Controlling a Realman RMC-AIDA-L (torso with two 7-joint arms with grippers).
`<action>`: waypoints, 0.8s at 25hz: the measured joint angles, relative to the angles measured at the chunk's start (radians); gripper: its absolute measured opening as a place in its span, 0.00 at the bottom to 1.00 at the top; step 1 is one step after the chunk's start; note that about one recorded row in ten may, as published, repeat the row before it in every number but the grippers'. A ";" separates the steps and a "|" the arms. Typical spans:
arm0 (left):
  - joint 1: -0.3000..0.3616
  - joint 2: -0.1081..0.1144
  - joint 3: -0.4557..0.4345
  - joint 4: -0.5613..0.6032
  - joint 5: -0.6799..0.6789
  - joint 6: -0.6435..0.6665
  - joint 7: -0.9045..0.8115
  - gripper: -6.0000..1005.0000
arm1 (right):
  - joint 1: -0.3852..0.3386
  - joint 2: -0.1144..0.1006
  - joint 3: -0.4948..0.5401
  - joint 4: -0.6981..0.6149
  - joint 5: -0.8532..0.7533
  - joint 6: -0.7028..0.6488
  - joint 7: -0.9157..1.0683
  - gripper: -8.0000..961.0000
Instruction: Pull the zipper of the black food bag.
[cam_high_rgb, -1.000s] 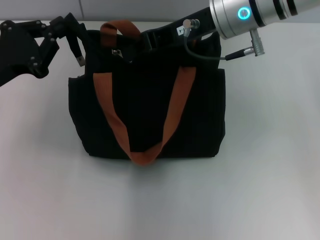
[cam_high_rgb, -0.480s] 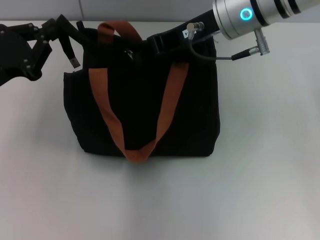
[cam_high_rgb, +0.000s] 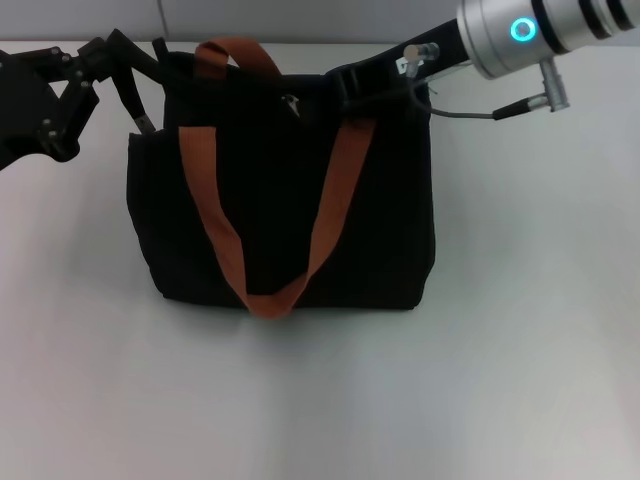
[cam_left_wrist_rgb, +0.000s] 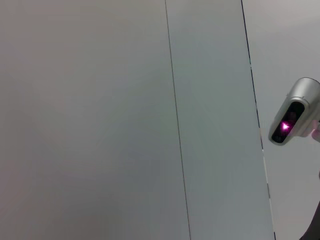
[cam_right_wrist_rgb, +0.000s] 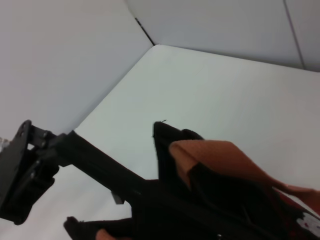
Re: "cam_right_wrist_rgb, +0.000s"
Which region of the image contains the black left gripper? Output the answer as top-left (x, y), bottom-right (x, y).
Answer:
top-left (0, 119), bottom-right (70, 225)

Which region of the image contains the black bag with brown handles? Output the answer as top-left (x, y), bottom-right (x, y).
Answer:
top-left (53, 119), bottom-right (320, 240)

